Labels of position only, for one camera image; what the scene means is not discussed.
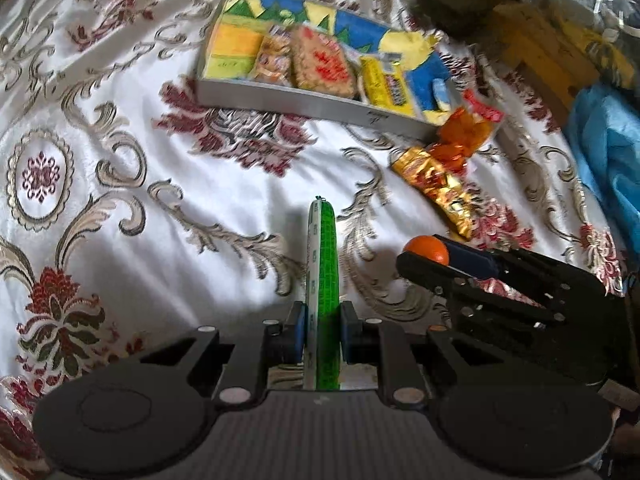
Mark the grey tray with painted bottom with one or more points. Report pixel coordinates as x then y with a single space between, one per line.
310 45

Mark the round cracker packet red print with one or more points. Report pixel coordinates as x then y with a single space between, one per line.
322 62

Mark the wooden box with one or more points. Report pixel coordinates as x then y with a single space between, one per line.
545 55

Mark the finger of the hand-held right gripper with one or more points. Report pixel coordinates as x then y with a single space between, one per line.
472 260
430 272

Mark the green sausage stick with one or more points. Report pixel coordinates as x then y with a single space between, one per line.
322 285

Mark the floral satin blanket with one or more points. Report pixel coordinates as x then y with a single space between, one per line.
125 185

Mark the small orange ball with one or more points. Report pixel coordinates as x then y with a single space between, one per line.
427 250

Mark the yellow snack bar packet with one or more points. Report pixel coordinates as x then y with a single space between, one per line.
382 82

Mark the orange candy packet red top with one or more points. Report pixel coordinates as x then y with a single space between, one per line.
467 132

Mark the gold foil snack packet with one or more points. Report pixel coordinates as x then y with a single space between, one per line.
440 185

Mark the orange biscuit packet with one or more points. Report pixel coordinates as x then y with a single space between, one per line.
272 57

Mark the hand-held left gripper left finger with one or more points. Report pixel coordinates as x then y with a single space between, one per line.
299 332

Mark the clear plastic bag of clothes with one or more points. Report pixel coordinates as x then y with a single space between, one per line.
585 0

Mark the blue plastic bag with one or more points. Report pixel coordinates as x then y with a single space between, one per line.
607 150

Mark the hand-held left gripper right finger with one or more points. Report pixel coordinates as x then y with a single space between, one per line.
347 332

